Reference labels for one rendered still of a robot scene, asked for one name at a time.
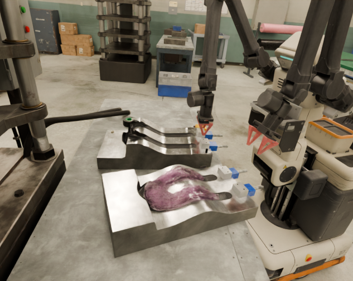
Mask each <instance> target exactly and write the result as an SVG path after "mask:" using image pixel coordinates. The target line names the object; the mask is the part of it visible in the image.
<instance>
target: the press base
mask: <svg viewBox="0 0 353 281"><path fill-rule="evenodd" d="M65 172H66V166H65V160H63V161H62V163H61V164H60V167H59V168H58V170H57V171H56V173H55V175H54V176H53V178H52V180H51V182H50V183H49V185H48V187H47V188H46V190H45V191H44V193H43V195H42V196H41V198H40V200H39V202H38V203H37V205H36V207H35V208H34V210H33V212H32V214H31V215H30V217H29V218H28V220H27V222H26V223H25V225H24V227H23V228H22V230H21V232H20V233H19V235H18V237H17V239H16V240H15V242H14V243H13V245H12V247H11V248H10V250H9V252H8V254H7V255H6V257H5V259H4V260H3V262H2V264H1V265H0V281H7V279H8V277H9V275H10V273H11V271H12V269H13V268H14V266H15V264H16V262H17V260H18V258H19V257H20V255H21V253H22V251H23V249H24V248H25V246H26V244H27V242H28V240H29V238H30V236H31V235H32V233H33V231H34V229H35V227H36V225H37V223H38V222H39V220H40V218H41V216H42V214H43V212H44V210H45V208H46V207H47V205H48V203H49V201H50V200H51V198H52V195H53V194H54V192H55V190H56V188H57V187H58V185H59V183H60V181H61V179H62V177H63V175H64V174H65Z"/></svg>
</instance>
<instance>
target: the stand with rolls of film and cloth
mask: <svg viewBox="0 0 353 281"><path fill-rule="evenodd" d="M302 28H303V26H292V25H277V24H269V23H262V24H261V22H258V26H257V31H256V34H255V39H256V41H257V43H258V44H259V46H260V47H262V46H263V48H264V50H272V51H275V50H276V49H277V48H279V47H280V45H281V44H283V43H284V42H285V41H286V40H272V39H263V38H259V39H258V34H259V29H260V32H265V33H281V34H290V35H293V34H294V33H296V32H298V31H302ZM257 39H258V40H257ZM270 59H271V60H273V61H274V62H276V61H277V58H276V57H270ZM243 73H244V74H245V75H247V76H249V77H250V78H253V77H254V76H252V75H250V69H249V68H248V72H245V71H243Z"/></svg>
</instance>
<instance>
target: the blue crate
mask: <svg viewBox="0 0 353 281"><path fill-rule="evenodd" d="M189 91H191V86H176V85H160V84H158V96H168V97H177V98H187V96H188V92H189Z"/></svg>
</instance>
